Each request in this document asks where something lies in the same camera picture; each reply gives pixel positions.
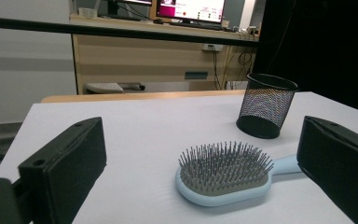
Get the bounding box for black keyboard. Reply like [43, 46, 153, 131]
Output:
[169, 21, 227, 32]
[98, 13, 144, 22]

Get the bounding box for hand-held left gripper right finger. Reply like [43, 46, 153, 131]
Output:
[296, 115, 358, 224]

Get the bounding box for black cables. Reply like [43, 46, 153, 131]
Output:
[210, 46, 255, 91]

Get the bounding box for light blue hairbrush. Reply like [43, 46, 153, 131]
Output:
[175, 140, 302, 208]

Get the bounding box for black mesh pen holder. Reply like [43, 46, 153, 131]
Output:
[236, 73, 300, 140]

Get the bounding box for clear plastic container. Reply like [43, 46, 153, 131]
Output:
[77, 7, 98, 19]

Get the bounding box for wooden desk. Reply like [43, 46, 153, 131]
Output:
[69, 13, 260, 94]

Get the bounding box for teal label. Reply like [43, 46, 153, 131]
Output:
[185, 71, 209, 80]

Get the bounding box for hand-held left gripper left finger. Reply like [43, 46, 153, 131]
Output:
[18, 116, 107, 224]

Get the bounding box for monitor with pink white screen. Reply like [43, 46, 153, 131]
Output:
[156, 0, 227, 26]

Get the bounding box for grey cabinet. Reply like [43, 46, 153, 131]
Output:
[224, 0, 246, 28]

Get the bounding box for grey office chair base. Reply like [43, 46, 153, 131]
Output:
[84, 81, 146, 94]

